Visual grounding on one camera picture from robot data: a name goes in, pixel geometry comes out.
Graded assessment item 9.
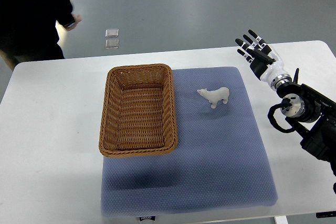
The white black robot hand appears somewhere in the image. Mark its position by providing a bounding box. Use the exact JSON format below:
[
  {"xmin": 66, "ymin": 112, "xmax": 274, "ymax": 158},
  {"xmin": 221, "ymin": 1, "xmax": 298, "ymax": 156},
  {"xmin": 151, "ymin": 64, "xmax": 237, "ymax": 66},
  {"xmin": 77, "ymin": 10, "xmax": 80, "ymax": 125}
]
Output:
[{"xmin": 235, "ymin": 29, "xmax": 292, "ymax": 91}]

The white bear figurine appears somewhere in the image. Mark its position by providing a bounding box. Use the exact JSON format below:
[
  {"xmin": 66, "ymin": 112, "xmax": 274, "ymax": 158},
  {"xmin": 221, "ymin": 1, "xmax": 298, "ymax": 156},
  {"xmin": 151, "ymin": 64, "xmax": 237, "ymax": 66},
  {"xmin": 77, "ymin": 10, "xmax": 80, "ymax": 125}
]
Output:
[{"xmin": 196, "ymin": 87, "xmax": 229, "ymax": 109}]

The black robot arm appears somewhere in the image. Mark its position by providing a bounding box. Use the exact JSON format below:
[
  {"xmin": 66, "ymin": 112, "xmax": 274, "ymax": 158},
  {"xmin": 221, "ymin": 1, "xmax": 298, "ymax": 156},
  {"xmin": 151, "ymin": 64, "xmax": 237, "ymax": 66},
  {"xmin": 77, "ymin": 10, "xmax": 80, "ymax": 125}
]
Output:
[{"xmin": 268, "ymin": 69, "xmax": 335, "ymax": 173}]

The brown wicker basket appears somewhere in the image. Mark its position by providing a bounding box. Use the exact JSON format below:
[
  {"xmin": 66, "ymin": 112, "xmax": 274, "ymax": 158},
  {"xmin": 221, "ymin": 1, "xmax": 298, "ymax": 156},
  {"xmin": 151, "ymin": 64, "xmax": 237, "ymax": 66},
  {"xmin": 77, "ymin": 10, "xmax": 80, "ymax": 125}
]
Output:
[{"xmin": 99, "ymin": 63, "xmax": 178, "ymax": 158}]

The blue-grey quilted mat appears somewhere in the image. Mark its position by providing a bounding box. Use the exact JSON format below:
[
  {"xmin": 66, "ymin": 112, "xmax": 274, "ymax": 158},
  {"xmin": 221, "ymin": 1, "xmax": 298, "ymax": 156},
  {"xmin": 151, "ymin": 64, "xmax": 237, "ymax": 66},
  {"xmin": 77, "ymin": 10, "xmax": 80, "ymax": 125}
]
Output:
[{"xmin": 101, "ymin": 67, "xmax": 278, "ymax": 218}]

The lower metal floor plate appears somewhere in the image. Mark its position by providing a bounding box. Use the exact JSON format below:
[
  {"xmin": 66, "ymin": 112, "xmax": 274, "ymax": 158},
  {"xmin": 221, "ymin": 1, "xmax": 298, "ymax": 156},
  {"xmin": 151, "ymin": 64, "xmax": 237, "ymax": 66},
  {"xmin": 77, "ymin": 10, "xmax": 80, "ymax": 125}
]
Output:
[{"xmin": 105, "ymin": 38, "xmax": 119, "ymax": 49}]

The metal floor plate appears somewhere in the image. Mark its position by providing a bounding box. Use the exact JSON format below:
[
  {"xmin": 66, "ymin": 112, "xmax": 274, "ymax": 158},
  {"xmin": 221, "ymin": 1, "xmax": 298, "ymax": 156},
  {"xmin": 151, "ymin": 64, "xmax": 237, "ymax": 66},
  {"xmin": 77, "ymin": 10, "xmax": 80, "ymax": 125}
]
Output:
[
  {"xmin": 105, "ymin": 38, "xmax": 119, "ymax": 49},
  {"xmin": 105, "ymin": 28, "xmax": 119, "ymax": 38}
]

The upper metal floor plate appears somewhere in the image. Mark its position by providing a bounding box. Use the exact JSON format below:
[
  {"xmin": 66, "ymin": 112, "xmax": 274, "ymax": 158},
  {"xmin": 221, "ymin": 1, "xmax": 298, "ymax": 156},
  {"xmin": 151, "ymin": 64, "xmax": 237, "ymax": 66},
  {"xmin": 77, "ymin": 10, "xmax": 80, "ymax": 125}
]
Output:
[{"xmin": 105, "ymin": 28, "xmax": 119, "ymax": 38}]

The black table control panel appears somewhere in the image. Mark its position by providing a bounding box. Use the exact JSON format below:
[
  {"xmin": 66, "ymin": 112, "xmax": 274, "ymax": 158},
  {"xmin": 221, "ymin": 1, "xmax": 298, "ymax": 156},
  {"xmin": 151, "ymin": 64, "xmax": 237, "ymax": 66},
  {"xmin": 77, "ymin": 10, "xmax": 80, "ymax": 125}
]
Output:
[{"xmin": 316, "ymin": 211, "xmax": 336, "ymax": 218}]

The black label under table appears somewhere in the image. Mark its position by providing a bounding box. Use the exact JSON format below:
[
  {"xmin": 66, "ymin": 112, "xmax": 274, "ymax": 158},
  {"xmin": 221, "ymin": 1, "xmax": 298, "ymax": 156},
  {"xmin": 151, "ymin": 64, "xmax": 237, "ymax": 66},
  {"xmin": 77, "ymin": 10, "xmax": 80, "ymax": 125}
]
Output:
[{"xmin": 139, "ymin": 216, "xmax": 155, "ymax": 221}]

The person in black clothes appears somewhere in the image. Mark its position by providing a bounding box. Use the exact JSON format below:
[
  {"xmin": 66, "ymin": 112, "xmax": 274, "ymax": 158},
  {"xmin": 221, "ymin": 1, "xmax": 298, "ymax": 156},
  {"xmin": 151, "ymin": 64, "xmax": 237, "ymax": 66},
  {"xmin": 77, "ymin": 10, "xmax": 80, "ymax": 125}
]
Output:
[{"xmin": 1, "ymin": 0, "xmax": 81, "ymax": 70}]

